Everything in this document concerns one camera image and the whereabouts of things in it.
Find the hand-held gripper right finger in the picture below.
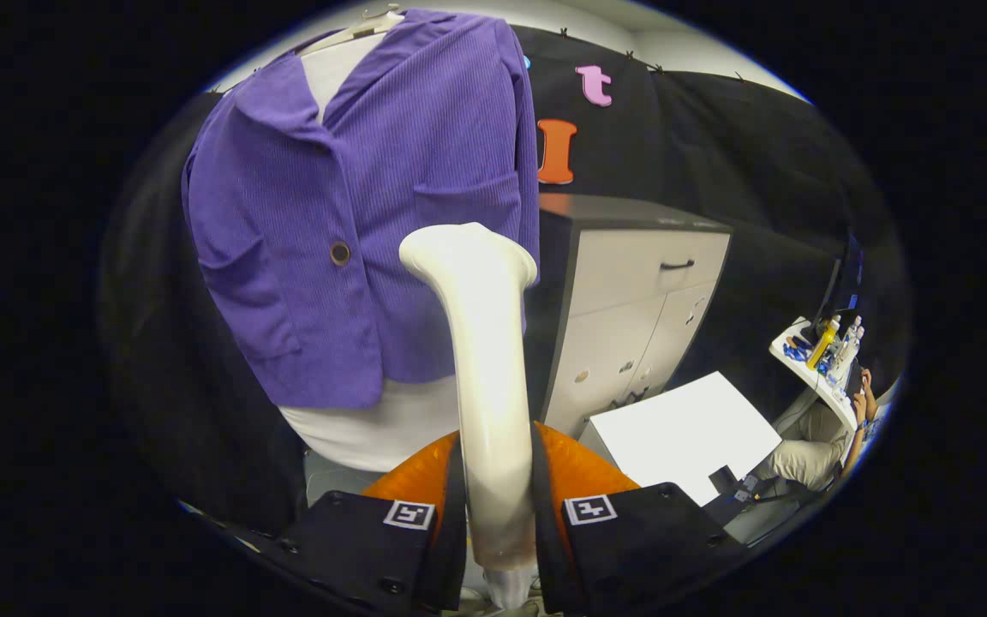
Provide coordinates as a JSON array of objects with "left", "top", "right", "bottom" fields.
[{"left": 530, "top": 422, "right": 747, "bottom": 616}]

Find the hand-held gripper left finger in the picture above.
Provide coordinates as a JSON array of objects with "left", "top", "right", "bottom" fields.
[{"left": 275, "top": 431, "right": 469, "bottom": 616}]

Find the white garment steamer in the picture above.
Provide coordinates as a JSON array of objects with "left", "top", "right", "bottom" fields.
[{"left": 399, "top": 223, "right": 539, "bottom": 611}]

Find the purple jacket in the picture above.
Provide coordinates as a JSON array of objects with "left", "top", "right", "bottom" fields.
[{"left": 181, "top": 9, "right": 541, "bottom": 410}]

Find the white mannequin torso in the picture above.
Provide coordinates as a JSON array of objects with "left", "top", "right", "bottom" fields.
[{"left": 278, "top": 4, "right": 470, "bottom": 474}]

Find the white flat board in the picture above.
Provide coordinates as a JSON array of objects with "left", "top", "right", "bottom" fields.
[{"left": 588, "top": 370, "right": 784, "bottom": 506}]

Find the grey cabinet with dark top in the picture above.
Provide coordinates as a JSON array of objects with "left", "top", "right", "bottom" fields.
[{"left": 523, "top": 193, "right": 733, "bottom": 442}]

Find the white side table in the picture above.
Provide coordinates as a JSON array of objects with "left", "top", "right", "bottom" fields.
[{"left": 769, "top": 315, "right": 867, "bottom": 429}]

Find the yellow bottle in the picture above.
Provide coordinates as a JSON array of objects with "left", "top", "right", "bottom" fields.
[{"left": 806, "top": 317, "right": 841, "bottom": 369}]

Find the computer monitor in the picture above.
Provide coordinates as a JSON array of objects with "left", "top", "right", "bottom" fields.
[{"left": 815, "top": 231, "right": 867, "bottom": 331}]

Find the row of black cloth clips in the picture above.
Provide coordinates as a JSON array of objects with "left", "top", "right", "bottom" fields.
[{"left": 555, "top": 26, "right": 747, "bottom": 85}]

